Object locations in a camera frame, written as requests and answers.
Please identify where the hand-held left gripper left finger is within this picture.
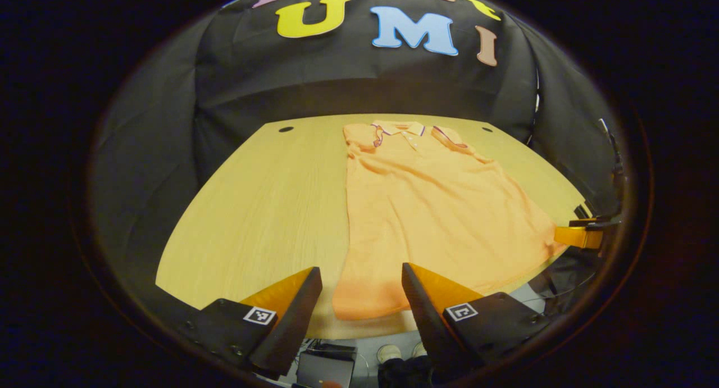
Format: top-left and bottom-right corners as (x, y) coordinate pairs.
(185, 266), (324, 378)

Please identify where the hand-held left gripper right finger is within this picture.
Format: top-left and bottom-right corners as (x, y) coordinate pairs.
(401, 262), (555, 375)

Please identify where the orange T-shirt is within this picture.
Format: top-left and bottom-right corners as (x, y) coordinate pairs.
(331, 120), (568, 321)

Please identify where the grey flat box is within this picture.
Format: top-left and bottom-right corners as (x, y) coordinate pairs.
(297, 343), (358, 388)

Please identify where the dark cloth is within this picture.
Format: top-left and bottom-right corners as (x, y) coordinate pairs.
(377, 354), (450, 388)

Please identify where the black backdrop cloth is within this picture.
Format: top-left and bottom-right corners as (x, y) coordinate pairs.
(89, 0), (621, 321)

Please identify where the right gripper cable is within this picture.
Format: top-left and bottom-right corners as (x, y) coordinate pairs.
(598, 118), (621, 164)

